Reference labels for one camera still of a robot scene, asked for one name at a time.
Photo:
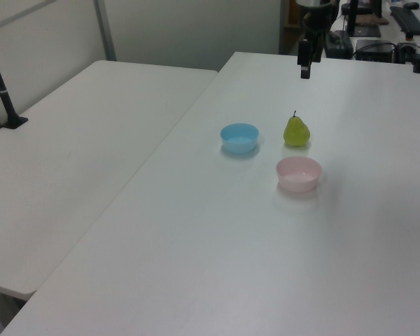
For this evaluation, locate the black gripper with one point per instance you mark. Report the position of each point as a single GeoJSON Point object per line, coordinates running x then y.
{"type": "Point", "coordinates": [318, 19]}

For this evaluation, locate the green pear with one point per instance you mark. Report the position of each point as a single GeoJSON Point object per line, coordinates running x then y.
{"type": "Point", "coordinates": [296, 134]}

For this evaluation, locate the blue plastic bowl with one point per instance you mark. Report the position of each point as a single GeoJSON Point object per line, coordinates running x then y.
{"type": "Point", "coordinates": [239, 137]}

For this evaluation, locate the pink plastic bowl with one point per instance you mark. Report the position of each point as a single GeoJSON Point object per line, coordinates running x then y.
{"type": "Point", "coordinates": [298, 174]}

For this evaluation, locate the dark grey case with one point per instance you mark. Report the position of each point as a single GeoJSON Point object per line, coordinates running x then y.
{"type": "Point", "coordinates": [339, 43]}

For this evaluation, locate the black monitor stand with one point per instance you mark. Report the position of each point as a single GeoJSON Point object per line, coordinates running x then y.
{"type": "Point", "coordinates": [364, 31]}

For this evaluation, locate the black electronics box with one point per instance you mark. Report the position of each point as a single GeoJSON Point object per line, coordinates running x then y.
{"type": "Point", "coordinates": [372, 49]}

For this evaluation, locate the brown desk mat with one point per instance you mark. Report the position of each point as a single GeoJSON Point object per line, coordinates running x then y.
{"type": "Point", "coordinates": [374, 19]}

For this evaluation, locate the black keyboard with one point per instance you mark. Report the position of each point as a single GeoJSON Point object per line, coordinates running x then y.
{"type": "Point", "coordinates": [409, 20]}

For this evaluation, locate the black computer mouse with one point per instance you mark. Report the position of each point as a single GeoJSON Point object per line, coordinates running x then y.
{"type": "Point", "coordinates": [411, 5]}

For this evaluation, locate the white side table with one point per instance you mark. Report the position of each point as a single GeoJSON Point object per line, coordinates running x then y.
{"type": "Point", "coordinates": [73, 157]}

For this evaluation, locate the grey partition post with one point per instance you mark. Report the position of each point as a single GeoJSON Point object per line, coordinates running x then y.
{"type": "Point", "coordinates": [105, 29]}

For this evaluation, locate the black clamped camera pole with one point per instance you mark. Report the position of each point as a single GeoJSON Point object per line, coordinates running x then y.
{"type": "Point", "coordinates": [1, 94]}

